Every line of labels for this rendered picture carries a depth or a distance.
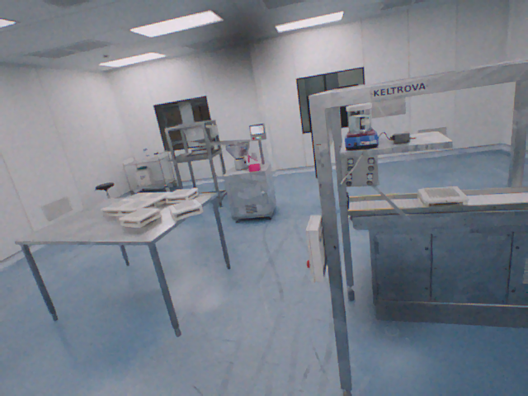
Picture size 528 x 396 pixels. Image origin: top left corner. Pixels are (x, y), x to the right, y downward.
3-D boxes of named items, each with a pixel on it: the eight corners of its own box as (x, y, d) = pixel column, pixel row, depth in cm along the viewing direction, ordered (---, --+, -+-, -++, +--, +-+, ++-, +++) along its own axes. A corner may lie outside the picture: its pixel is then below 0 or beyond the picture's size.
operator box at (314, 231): (312, 282, 141) (304, 230, 133) (316, 262, 156) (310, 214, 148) (325, 283, 139) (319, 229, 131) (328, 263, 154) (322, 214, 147)
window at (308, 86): (302, 134, 690) (295, 78, 656) (302, 133, 691) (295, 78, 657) (367, 124, 662) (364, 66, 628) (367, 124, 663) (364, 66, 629)
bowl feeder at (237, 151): (227, 172, 464) (222, 148, 452) (233, 167, 497) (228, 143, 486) (259, 168, 454) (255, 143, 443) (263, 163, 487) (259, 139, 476)
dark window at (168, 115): (165, 152, 757) (153, 105, 725) (165, 152, 759) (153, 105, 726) (216, 144, 731) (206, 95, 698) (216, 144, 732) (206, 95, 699)
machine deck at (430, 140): (340, 158, 194) (339, 152, 193) (342, 147, 228) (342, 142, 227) (453, 148, 175) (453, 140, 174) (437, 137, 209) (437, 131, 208)
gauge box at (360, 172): (342, 187, 200) (340, 157, 194) (343, 182, 209) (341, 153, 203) (379, 185, 193) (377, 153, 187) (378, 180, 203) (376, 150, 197)
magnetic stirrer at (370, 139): (345, 150, 195) (343, 136, 192) (346, 144, 214) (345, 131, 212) (379, 147, 189) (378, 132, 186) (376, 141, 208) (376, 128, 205)
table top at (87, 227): (15, 244, 276) (13, 241, 275) (107, 201, 374) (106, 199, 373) (152, 245, 225) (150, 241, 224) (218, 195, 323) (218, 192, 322)
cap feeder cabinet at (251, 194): (232, 223, 472) (223, 176, 449) (241, 210, 525) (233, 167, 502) (273, 220, 459) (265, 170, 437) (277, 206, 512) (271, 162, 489)
